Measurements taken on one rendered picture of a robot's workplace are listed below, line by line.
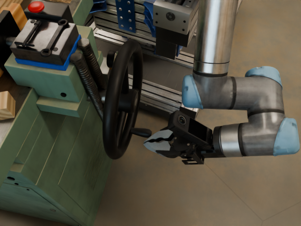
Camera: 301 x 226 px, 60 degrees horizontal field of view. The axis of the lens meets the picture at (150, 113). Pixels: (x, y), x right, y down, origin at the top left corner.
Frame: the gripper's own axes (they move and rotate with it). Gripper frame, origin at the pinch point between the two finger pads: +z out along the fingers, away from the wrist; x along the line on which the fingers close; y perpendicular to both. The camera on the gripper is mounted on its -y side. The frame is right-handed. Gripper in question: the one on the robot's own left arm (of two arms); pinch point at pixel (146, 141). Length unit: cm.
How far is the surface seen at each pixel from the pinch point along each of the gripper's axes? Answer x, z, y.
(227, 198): 11, 2, 80
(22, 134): -10.7, 12.7, -25.3
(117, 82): -0.2, -7.4, -23.5
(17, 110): -7.7, 11.2, -29.2
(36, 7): 8.1, 3.5, -39.2
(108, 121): -6.5, -4.7, -19.9
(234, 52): 114, 2, 80
